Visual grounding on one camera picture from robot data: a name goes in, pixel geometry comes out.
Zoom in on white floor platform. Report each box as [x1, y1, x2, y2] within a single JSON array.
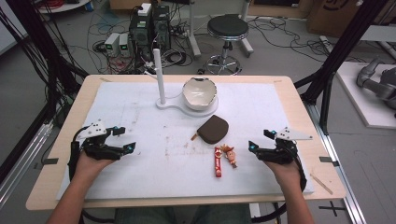
[[335, 61, 396, 130]]

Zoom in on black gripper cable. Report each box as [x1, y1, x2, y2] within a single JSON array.
[[251, 145, 308, 224], [67, 125, 92, 182]]

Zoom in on small cartoon figure toy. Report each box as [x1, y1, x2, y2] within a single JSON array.
[[219, 144, 238, 169]]

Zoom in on white power supply box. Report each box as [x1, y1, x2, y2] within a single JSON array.
[[119, 33, 131, 58], [104, 32, 121, 58]]

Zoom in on white stand with pole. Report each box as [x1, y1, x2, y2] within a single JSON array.
[[151, 48, 219, 119]]

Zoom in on person's left hand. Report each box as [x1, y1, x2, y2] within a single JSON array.
[[74, 150, 117, 182]]

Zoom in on person's right hand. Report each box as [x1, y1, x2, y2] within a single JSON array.
[[263, 159, 303, 186]]

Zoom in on white foam mat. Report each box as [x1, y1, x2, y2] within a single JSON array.
[[55, 81, 315, 201]]

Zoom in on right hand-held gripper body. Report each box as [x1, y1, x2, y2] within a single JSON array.
[[256, 126, 314, 165]]

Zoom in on cardboard box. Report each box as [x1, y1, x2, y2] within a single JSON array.
[[305, 0, 396, 39]]

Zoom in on small white box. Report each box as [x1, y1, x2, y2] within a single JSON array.
[[136, 2, 153, 18]]

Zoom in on black computer tower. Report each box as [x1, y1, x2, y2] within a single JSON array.
[[128, 4, 172, 62]]

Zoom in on red candy stick packet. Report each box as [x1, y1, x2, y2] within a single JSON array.
[[213, 146, 223, 178]]

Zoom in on black round stool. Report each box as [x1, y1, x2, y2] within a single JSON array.
[[204, 13, 250, 76]]

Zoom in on white metal stand legs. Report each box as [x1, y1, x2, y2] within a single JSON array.
[[186, 0, 255, 59]]

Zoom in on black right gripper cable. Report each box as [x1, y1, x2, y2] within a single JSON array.
[[251, 145, 308, 224]]

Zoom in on aluminium rail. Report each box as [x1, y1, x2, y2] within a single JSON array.
[[0, 121, 54, 210], [303, 102, 368, 224]]

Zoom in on white shell-shaped bowl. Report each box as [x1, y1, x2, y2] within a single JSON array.
[[181, 77, 219, 112]]

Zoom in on black cross floor tape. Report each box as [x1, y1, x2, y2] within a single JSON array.
[[318, 200, 347, 218]]

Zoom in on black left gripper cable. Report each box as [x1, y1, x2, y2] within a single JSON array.
[[67, 125, 92, 182]]

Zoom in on black metal frame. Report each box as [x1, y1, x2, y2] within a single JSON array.
[[0, 0, 90, 185], [293, 0, 390, 135]]

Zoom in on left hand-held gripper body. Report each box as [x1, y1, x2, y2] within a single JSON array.
[[70, 119, 125, 161]]

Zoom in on person's legs in pants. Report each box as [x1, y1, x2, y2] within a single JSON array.
[[114, 203, 252, 224]]

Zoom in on brown ice cream bar toy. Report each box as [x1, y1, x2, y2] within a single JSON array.
[[190, 114, 230, 146]]

